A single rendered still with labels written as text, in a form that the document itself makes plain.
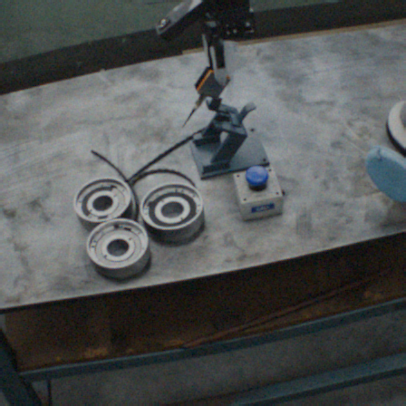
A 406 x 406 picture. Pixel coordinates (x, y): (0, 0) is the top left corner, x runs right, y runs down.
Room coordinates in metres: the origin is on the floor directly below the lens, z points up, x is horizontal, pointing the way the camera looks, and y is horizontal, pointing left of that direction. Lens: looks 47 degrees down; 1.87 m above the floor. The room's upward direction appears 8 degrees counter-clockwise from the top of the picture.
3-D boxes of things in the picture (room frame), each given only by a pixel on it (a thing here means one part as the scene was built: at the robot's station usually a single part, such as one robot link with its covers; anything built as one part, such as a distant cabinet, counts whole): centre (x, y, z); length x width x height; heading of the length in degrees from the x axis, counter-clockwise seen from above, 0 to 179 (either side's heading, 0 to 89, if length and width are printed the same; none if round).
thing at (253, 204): (0.97, -0.10, 0.82); 0.08 x 0.07 x 0.05; 94
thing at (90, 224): (0.99, 0.17, 0.82); 0.10 x 0.10 x 0.04
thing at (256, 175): (0.97, -0.09, 0.85); 0.04 x 0.04 x 0.05
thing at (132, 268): (0.89, 0.15, 0.82); 0.10 x 0.10 x 0.04
